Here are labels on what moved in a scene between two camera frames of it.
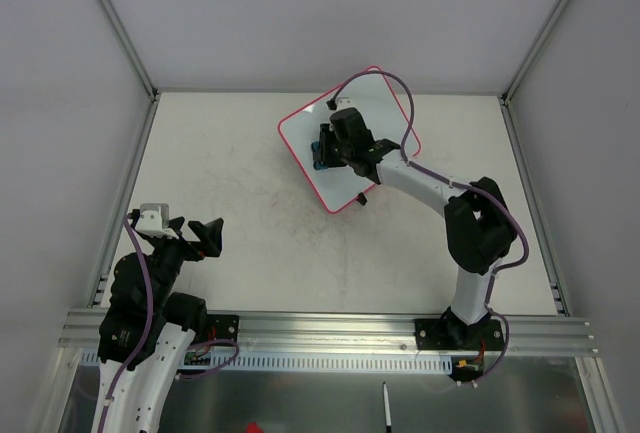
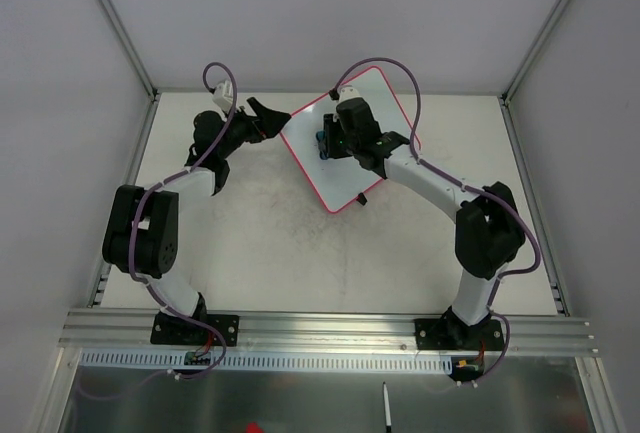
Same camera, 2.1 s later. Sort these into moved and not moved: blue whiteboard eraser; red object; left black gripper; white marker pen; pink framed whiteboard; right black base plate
Moved: blue whiteboard eraser; left black gripper
Not moved: red object; right black base plate; white marker pen; pink framed whiteboard
